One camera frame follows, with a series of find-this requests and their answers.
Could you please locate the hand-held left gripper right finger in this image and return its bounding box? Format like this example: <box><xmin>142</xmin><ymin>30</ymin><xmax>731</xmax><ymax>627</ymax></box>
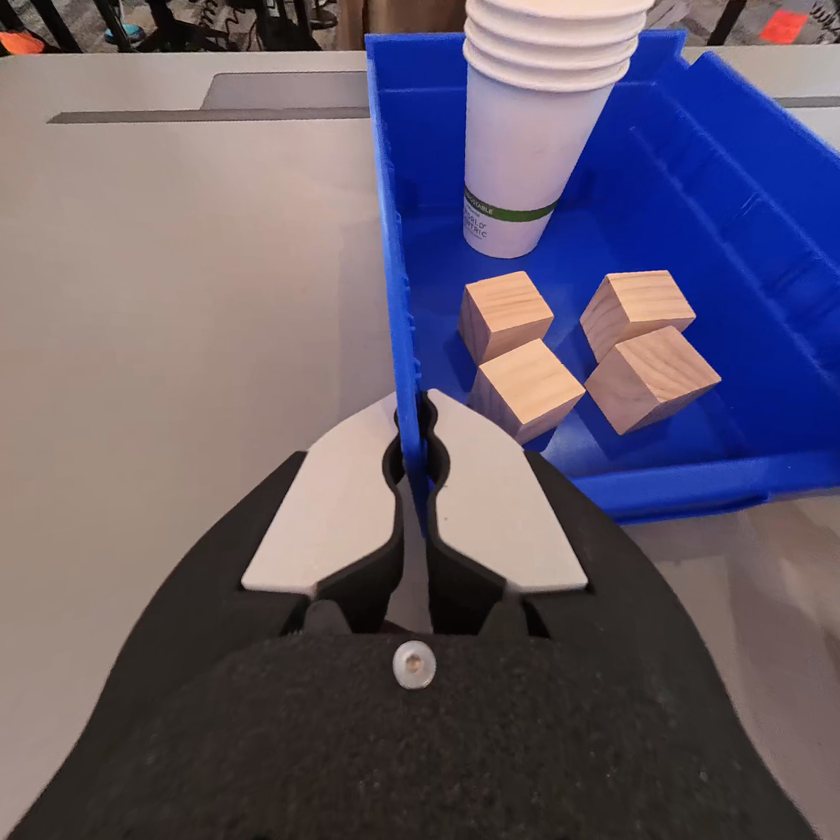
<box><xmin>423</xmin><ymin>388</ymin><xmax>589</xmax><ymax>635</ymax></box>

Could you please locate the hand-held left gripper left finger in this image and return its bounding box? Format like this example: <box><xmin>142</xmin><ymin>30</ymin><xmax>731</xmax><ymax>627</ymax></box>
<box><xmin>240</xmin><ymin>392</ymin><xmax>411</xmax><ymax>634</ymax></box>

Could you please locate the wooden cube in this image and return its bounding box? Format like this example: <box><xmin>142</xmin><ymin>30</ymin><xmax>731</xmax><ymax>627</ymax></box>
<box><xmin>459</xmin><ymin>271</ymin><xmax>555</xmax><ymax>365</ymax></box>
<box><xmin>584</xmin><ymin>326</ymin><xmax>723</xmax><ymax>435</ymax></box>
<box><xmin>581</xmin><ymin>270</ymin><xmax>697</xmax><ymax>362</ymax></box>
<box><xmin>469</xmin><ymin>339</ymin><xmax>586</xmax><ymax>446</ymax></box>

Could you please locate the blue plastic bin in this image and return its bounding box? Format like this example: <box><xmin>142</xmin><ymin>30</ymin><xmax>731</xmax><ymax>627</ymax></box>
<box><xmin>364</xmin><ymin>29</ymin><xmax>840</xmax><ymax>526</ymax></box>

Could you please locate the white paper cup green band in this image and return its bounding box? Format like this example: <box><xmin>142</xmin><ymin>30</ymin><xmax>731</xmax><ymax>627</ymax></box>
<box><xmin>462</xmin><ymin>62</ymin><xmax>631</xmax><ymax>259</ymax></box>

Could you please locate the tan cloth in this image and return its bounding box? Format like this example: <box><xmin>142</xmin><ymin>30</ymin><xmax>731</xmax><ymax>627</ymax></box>
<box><xmin>335</xmin><ymin>0</ymin><xmax>467</xmax><ymax>51</ymax></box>

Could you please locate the grey table cable cover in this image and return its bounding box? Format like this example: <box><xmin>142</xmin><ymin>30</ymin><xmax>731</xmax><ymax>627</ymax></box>
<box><xmin>49</xmin><ymin>71</ymin><xmax>371</xmax><ymax>126</ymax></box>

